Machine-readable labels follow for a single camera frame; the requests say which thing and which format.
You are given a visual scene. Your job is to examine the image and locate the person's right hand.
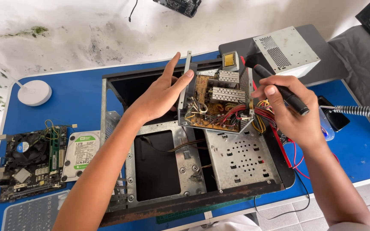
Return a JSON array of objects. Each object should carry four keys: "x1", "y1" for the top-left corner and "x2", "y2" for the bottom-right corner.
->
[{"x1": 251, "y1": 75, "x2": 327, "y2": 152}]

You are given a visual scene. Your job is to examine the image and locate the person's left hand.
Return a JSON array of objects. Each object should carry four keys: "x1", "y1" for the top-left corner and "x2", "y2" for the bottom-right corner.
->
[{"x1": 125, "y1": 52, "x2": 194, "y2": 126}]

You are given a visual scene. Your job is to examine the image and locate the black cleaning brush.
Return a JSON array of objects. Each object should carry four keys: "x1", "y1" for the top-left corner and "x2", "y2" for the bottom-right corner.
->
[{"x1": 245, "y1": 53, "x2": 310, "y2": 116}]

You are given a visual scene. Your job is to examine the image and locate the power supply unit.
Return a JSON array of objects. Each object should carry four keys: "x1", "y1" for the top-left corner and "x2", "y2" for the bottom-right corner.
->
[{"x1": 177, "y1": 51, "x2": 256, "y2": 134}]

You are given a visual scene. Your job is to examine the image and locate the clear plastic box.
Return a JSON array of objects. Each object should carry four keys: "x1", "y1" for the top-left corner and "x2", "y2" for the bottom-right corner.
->
[{"x1": 318, "y1": 107, "x2": 335, "y2": 142}]

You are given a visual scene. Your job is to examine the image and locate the black phone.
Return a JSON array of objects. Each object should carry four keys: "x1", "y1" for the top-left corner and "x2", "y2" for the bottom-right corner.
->
[{"x1": 317, "y1": 95, "x2": 351, "y2": 132}]

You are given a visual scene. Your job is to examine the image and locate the soldering iron spring stand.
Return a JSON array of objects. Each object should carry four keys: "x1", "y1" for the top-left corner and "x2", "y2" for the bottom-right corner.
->
[{"x1": 319, "y1": 105, "x2": 370, "y2": 118}]

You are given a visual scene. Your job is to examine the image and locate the dark grey case panel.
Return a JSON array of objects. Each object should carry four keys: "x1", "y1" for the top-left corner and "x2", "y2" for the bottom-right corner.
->
[{"x1": 218, "y1": 24, "x2": 349, "y2": 88}]

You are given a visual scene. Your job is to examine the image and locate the metal computer case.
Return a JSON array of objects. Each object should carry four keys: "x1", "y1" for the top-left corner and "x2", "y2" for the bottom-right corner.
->
[{"x1": 99, "y1": 58, "x2": 296, "y2": 228}]

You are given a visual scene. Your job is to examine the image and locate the silver power supply cover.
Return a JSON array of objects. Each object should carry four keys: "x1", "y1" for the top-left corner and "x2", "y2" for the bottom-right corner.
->
[{"x1": 252, "y1": 26, "x2": 321, "y2": 78}]

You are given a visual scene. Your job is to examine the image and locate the grey cloth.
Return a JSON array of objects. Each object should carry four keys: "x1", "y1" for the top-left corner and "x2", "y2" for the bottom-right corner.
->
[{"x1": 328, "y1": 25, "x2": 370, "y2": 145}]

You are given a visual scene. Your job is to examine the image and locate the hard drive with green label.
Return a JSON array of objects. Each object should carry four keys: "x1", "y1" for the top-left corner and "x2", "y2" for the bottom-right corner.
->
[{"x1": 61, "y1": 130, "x2": 101, "y2": 183}]

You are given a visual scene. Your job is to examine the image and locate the black circuit board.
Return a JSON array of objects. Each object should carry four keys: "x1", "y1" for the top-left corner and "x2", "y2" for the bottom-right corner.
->
[{"x1": 152, "y1": 0, "x2": 202, "y2": 18}]

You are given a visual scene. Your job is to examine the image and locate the white desk lamp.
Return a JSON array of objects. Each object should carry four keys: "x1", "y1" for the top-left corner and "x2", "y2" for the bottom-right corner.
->
[{"x1": 0, "y1": 54, "x2": 52, "y2": 107}]

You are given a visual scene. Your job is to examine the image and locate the person's white clothing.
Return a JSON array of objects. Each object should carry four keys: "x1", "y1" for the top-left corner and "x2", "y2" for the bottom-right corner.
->
[{"x1": 188, "y1": 214, "x2": 263, "y2": 231}]

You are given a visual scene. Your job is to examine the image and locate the black computer motherboard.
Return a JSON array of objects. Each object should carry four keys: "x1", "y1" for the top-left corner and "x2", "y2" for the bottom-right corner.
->
[{"x1": 0, "y1": 120, "x2": 78, "y2": 203}]

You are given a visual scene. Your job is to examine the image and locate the clear plastic screw tray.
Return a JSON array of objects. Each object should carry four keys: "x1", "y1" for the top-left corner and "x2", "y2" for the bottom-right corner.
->
[{"x1": 1, "y1": 190, "x2": 70, "y2": 231}]

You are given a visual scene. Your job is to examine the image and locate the coloured power supply cable bundle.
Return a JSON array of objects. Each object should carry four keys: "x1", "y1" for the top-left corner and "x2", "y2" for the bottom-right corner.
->
[{"x1": 252, "y1": 99, "x2": 340, "y2": 180}]

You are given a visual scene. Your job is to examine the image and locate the brown case wires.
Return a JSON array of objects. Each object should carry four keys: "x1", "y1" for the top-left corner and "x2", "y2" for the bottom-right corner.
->
[{"x1": 141, "y1": 136, "x2": 207, "y2": 153}]

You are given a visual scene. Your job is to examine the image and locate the thin black cable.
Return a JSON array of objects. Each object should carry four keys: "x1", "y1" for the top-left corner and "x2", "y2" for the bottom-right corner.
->
[{"x1": 253, "y1": 169, "x2": 311, "y2": 221}]

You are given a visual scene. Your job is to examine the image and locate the short black cable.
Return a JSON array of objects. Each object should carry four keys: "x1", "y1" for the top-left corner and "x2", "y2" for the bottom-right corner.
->
[{"x1": 128, "y1": 0, "x2": 138, "y2": 22}]

